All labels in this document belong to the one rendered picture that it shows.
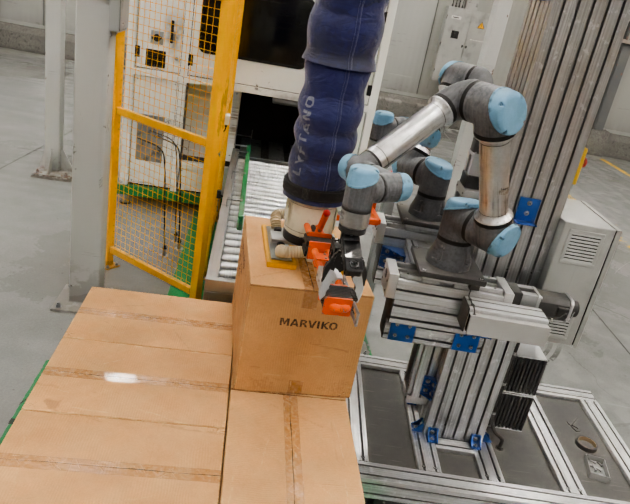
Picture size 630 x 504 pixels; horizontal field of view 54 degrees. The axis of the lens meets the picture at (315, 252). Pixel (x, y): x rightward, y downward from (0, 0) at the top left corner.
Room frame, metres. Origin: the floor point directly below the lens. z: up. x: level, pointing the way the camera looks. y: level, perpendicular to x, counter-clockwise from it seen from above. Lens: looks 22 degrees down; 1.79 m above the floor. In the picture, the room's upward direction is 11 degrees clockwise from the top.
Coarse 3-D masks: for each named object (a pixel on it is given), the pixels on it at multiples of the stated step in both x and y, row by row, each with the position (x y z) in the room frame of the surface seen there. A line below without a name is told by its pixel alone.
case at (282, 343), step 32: (256, 224) 2.20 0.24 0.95; (256, 256) 1.91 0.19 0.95; (256, 288) 1.70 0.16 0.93; (288, 288) 1.72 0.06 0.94; (256, 320) 1.71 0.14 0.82; (288, 320) 1.73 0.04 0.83; (320, 320) 1.75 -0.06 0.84; (352, 320) 1.77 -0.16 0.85; (256, 352) 1.71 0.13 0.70; (288, 352) 1.73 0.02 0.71; (320, 352) 1.75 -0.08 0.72; (352, 352) 1.77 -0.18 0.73; (256, 384) 1.71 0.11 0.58; (288, 384) 1.74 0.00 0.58; (320, 384) 1.76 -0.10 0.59; (352, 384) 1.78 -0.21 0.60
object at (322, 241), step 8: (312, 232) 1.82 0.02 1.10; (304, 240) 1.79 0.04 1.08; (312, 240) 1.78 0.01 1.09; (320, 240) 1.80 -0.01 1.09; (328, 240) 1.81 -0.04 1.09; (304, 248) 1.77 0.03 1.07; (312, 248) 1.74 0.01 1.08; (320, 248) 1.75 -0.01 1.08; (328, 248) 1.75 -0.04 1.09; (312, 256) 1.75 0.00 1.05
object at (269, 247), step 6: (264, 228) 2.13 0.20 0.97; (270, 228) 2.13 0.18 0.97; (276, 228) 2.08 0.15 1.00; (282, 228) 2.15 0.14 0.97; (264, 234) 2.07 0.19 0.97; (264, 240) 2.02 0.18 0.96; (270, 240) 2.02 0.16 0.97; (264, 246) 1.98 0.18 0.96; (270, 246) 1.96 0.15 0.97; (276, 246) 1.95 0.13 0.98; (288, 246) 1.99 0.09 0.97; (264, 252) 1.95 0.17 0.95; (270, 252) 1.91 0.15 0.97; (270, 258) 1.87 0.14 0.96; (276, 258) 1.87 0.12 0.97; (282, 258) 1.88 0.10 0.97; (288, 258) 1.89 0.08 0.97; (294, 258) 1.91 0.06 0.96; (270, 264) 1.84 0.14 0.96; (276, 264) 1.85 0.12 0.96; (282, 264) 1.85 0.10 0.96; (288, 264) 1.86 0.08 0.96; (294, 264) 1.86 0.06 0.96
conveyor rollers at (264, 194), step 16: (240, 160) 4.53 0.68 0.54; (240, 176) 4.10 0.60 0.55; (256, 176) 4.19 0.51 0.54; (272, 176) 4.29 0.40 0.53; (240, 192) 3.75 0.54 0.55; (256, 192) 3.84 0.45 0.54; (272, 192) 3.93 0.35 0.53; (256, 208) 3.56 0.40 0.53; (272, 208) 3.58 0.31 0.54; (240, 240) 3.02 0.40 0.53; (224, 256) 2.75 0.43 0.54; (224, 272) 2.57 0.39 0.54
